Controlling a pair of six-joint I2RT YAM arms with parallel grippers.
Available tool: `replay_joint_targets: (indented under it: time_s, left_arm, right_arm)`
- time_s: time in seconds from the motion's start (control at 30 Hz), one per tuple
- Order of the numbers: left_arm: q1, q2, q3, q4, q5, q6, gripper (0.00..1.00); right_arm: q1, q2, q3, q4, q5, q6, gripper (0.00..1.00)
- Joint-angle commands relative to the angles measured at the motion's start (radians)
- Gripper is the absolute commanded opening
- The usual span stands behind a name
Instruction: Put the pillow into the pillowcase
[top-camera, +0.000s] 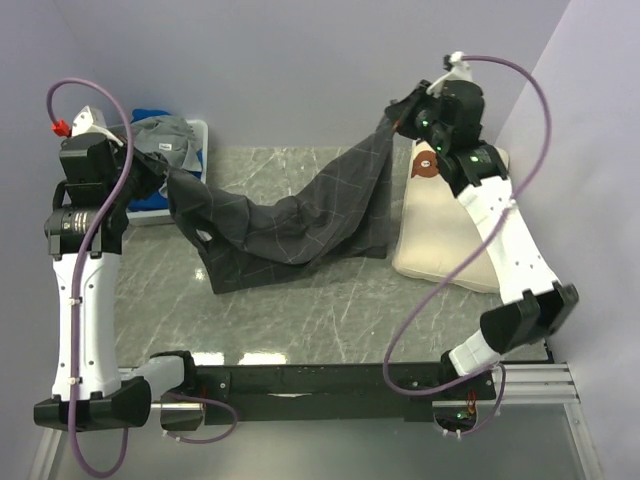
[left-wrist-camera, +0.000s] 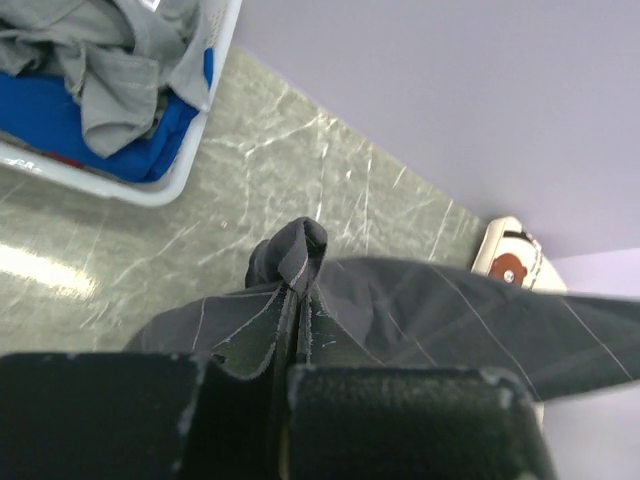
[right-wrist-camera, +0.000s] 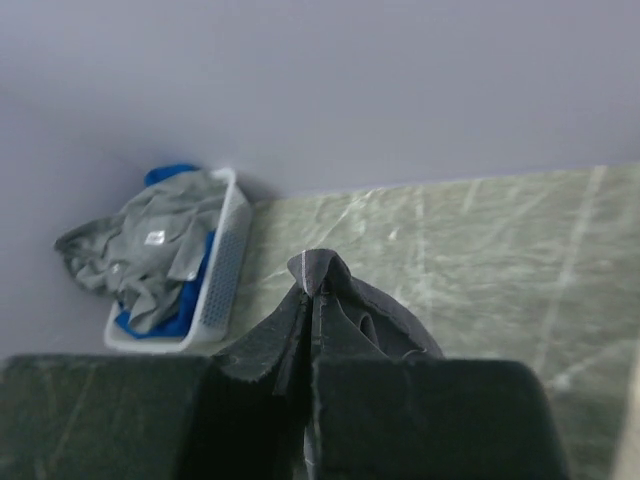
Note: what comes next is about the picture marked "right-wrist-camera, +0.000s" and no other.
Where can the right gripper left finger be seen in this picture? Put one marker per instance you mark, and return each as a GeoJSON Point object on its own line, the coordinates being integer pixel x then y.
{"type": "Point", "coordinates": [255, 403]}

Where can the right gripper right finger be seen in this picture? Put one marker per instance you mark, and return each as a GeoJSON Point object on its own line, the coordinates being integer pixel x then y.
{"type": "Point", "coordinates": [418, 417]}

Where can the dark grey checked pillowcase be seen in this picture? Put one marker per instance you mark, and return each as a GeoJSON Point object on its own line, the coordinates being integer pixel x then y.
{"type": "Point", "coordinates": [351, 317]}

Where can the blue cloth in basket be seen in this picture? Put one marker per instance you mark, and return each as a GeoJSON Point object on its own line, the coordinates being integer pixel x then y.
{"type": "Point", "coordinates": [177, 323]}

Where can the white plastic laundry basket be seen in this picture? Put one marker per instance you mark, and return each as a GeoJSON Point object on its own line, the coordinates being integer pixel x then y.
{"type": "Point", "coordinates": [210, 323]}

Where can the grey crumpled shirt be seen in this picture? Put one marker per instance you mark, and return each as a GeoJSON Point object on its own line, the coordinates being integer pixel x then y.
{"type": "Point", "coordinates": [140, 256]}

